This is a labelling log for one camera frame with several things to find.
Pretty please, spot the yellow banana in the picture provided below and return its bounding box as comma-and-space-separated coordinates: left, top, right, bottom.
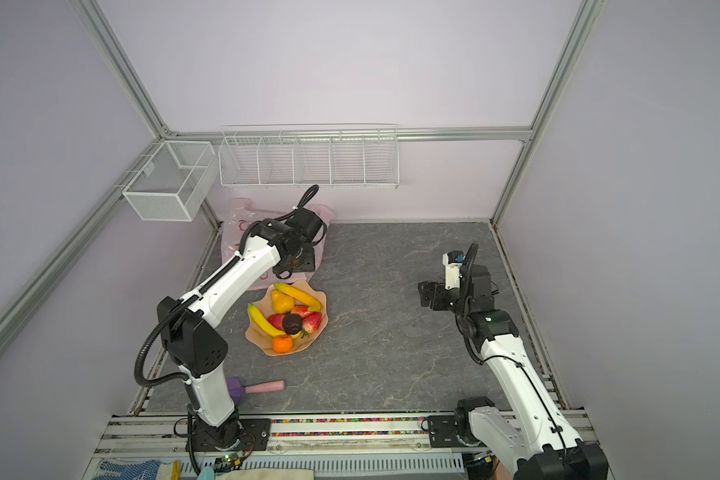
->
274, 283, 323, 312
247, 304, 285, 337

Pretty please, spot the red strawberry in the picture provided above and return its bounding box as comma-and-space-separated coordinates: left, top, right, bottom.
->
267, 314, 285, 331
302, 312, 323, 335
290, 305, 312, 318

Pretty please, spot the pink plastic bag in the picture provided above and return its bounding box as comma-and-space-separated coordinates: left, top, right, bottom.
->
220, 198, 335, 291

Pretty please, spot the dark purple plum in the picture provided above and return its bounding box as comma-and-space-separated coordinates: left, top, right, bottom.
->
282, 313, 303, 336

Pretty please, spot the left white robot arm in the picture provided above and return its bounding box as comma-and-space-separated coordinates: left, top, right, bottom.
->
133, 214, 325, 451

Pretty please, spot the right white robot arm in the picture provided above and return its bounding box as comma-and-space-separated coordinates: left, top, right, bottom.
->
418, 243, 609, 479

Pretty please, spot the yellow pear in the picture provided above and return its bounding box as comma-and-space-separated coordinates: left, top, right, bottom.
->
270, 289, 296, 314

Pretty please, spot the orange tangerine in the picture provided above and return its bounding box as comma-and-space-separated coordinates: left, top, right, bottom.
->
272, 334, 294, 354

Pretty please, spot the peach wavy fruit plate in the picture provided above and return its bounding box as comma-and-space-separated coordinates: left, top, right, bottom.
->
245, 280, 329, 357

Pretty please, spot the small white mesh basket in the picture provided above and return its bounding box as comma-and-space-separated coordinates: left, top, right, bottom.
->
123, 140, 219, 222

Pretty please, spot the purple pink scoop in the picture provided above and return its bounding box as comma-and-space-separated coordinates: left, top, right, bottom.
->
226, 377, 286, 403

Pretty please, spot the blue white cloth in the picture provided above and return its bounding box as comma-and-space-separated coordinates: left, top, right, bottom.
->
94, 460, 163, 480

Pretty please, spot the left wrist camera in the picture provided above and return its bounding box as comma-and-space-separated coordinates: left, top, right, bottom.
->
285, 207, 326, 246

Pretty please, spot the long white wire basket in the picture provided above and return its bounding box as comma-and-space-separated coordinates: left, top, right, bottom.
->
217, 123, 400, 188

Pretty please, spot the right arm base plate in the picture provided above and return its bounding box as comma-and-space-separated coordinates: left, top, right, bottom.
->
421, 413, 474, 448

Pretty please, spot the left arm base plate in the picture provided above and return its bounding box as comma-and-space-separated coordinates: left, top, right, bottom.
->
185, 418, 271, 453

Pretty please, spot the black corrugated cable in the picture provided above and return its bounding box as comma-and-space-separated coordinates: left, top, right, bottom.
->
133, 293, 199, 388

